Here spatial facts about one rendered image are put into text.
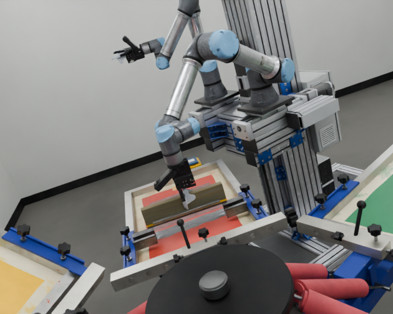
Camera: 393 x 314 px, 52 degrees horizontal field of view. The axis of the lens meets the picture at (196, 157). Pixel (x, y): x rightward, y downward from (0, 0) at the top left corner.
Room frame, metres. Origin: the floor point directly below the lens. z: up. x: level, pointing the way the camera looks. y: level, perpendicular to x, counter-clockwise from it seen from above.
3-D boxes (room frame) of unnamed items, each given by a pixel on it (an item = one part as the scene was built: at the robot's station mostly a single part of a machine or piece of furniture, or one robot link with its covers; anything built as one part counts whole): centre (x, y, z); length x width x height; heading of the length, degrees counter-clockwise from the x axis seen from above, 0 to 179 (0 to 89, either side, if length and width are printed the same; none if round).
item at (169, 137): (1.51, 0.09, 1.39); 0.09 x 0.08 x 0.11; 125
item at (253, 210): (1.50, -0.17, 0.98); 0.30 x 0.05 x 0.07; 5
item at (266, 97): (2.05, -0.44, 1.31); 0.15 x 0.15 x 0.10
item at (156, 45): (2.65, 0.02, 1.65); 0.11 x 0.08 x 0.09; 88
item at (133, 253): (1.45, 0.39, 0.98); 0.30 x 0.05 x 0.07; 5
